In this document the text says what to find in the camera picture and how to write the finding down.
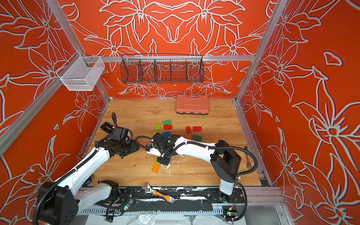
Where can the dark green lego brick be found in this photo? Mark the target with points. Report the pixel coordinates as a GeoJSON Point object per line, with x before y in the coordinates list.
{"type": "Point", "coordinates": [166, 122]}
{"type": "Point", "coordinates": [197, 138]}

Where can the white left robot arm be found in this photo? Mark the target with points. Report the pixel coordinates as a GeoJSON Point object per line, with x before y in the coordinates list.
{"type": "Point", "coordinates": [59, 202]}

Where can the small red lego brick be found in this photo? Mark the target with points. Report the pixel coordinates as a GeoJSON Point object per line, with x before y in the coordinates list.
{"type": "Point", "coordinates": [188, 129]}

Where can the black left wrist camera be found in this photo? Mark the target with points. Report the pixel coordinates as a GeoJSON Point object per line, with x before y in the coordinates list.
{"type": "Point", "coordinates": [121, 134]}

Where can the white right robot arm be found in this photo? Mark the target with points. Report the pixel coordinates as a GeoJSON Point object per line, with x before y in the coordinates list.
{"type": "Point", "coordinates": [223, 157]}

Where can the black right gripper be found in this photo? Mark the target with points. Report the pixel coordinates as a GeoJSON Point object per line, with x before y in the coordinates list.
{"type": "Point", "coordinates": [162, 159]}

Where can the wide red lego brick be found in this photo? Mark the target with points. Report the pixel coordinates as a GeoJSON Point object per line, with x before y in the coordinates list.
{"type": "Point", "coordinates": [197, 128]}

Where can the blue lego brick back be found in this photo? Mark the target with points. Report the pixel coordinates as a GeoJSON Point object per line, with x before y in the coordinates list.
{"type": "Point", "coordinates": [166, 134]}

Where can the lime green lego brick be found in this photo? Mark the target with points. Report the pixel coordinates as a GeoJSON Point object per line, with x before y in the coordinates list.
{"type": "Point", "coordinates": [158, 126]}

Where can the green handled pliers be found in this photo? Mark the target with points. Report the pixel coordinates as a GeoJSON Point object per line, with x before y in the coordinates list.
{"type": "Point", "coordinates": [248, 162]}

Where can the orange handled adjustable wrench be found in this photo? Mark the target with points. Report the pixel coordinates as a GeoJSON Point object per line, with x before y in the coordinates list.
{"type": "Point", "coordinates": [150, 191]}

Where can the clear plastic wall bin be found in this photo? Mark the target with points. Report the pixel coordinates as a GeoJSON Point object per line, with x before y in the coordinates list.
{"type": "Point", "coordinates": [79, 75]}

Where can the dark green lego brick right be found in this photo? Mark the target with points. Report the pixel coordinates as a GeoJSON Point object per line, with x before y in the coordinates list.
{"type": "Point", "coordinates": [197, 138]}

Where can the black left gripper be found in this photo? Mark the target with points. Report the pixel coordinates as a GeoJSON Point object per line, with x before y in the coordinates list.
{"type": "Point", "coordinates": [134, 147]}

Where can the salmon red tool case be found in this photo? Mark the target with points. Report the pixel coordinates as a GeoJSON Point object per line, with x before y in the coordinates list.
{"type": "Point", "coordinates": [192, 104]}

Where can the black wire wall basket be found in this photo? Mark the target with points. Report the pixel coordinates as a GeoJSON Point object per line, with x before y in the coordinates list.
{"type": "Point", "coordinates": [162, 69]}

